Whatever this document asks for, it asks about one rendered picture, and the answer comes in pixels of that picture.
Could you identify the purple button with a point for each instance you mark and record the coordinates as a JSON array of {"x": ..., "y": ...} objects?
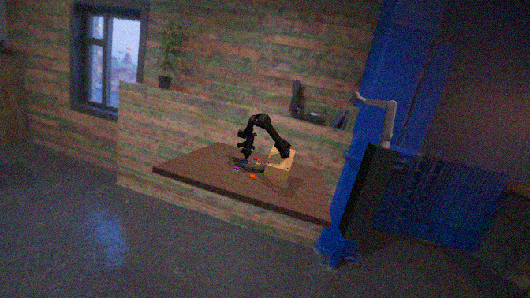
[{"x": 236, "y": 170}]

